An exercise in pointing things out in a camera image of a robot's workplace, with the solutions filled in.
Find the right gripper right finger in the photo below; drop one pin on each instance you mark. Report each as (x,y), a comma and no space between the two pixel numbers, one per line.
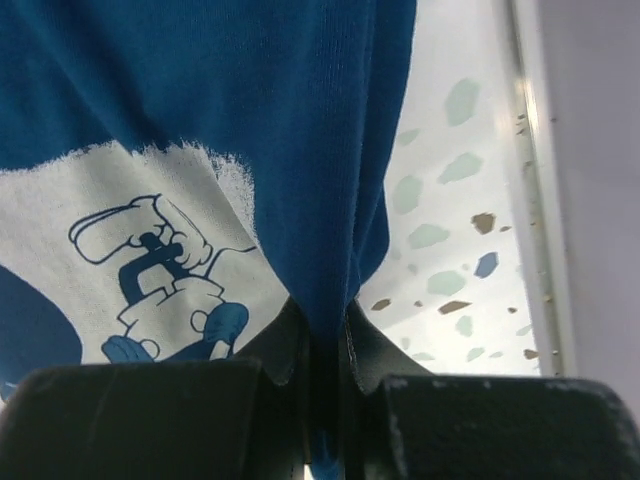
(401,421)

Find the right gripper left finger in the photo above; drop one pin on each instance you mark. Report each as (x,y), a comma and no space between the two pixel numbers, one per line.
(240,418)

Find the dark blue t shirt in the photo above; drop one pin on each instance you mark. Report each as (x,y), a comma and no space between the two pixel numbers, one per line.
(174,172)

